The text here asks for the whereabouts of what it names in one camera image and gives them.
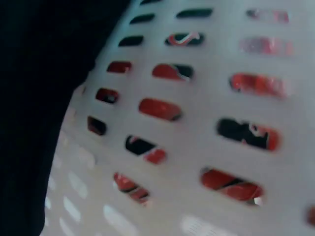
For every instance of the white slotted plastic basket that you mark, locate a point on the white slotted plastic basket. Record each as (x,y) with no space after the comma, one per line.
(194,150)

